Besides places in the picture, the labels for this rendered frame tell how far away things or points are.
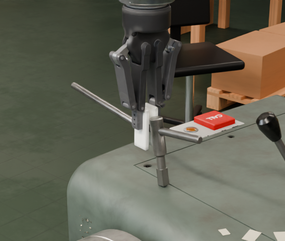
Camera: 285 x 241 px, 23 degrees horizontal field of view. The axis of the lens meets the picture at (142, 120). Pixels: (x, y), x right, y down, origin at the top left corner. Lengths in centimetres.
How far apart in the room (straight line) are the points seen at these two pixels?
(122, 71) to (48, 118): 384
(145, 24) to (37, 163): 321
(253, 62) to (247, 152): 352
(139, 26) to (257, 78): 377
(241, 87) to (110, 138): 101
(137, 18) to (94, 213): 34
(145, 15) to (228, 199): 32
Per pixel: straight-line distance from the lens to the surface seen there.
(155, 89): 111
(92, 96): 124
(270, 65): 486
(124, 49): 106
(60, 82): 562
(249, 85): 485
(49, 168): 415
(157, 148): 112
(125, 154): 126
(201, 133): 135
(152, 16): 104
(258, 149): 130
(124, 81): 107
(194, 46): 451
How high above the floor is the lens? 178
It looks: 22 degrees down
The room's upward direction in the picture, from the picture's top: straight up
